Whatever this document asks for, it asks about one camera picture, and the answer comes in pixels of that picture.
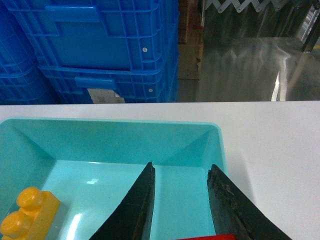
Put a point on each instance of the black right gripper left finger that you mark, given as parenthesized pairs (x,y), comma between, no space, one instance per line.
(132,219)

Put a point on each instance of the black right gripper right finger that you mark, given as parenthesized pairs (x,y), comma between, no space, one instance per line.
(234,213)

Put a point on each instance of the red toy block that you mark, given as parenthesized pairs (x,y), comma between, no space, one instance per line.
(212,237)

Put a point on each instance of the yellow toy block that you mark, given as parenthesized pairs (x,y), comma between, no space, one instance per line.
(34,218)

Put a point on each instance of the teal plastic tray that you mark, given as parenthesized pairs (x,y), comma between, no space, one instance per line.
(90,165)

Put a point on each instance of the stainless steel cabinet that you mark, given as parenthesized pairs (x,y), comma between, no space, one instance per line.
(259,70)

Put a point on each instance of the lower right blue crate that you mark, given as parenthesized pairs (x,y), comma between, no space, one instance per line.
(152,86)

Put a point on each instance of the blue crate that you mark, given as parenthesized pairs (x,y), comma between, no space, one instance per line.
(152,86)
(27,88)
(126,35)
(16,53)

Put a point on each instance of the lower left blue crate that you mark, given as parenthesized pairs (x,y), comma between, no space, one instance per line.
(27,88)

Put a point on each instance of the upper right blue crate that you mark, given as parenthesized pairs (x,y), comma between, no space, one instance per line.
(126,35)

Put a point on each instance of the upper left blue crate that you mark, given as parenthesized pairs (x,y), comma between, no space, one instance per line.
(16,53)

